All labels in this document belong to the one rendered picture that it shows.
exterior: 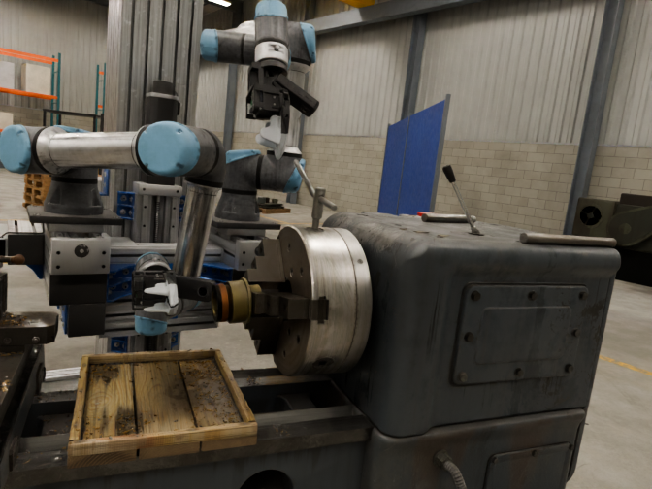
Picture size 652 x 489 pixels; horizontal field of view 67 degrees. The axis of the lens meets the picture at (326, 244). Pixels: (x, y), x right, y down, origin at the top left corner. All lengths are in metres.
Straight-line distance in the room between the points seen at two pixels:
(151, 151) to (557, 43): 11.62
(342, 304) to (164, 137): 0.52
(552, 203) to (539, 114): 2.00
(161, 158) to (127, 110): 0.62
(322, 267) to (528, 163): 11.20
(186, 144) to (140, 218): 0.59
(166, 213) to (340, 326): 0.90
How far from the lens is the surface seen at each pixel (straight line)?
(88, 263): 1.40
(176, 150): 1.11
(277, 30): 1.19
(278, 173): 1.60
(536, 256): 1.09
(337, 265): 0.94
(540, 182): 11.85
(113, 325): 1.59
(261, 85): 1.12
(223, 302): 0.97
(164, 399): 1.05
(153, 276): 1.04
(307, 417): 1.08
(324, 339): 0.93
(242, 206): 1.62
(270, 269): 1.05
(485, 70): 13.07
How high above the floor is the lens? 1.36
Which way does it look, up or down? 9 degrees down
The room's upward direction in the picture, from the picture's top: 6 degrees clockwise
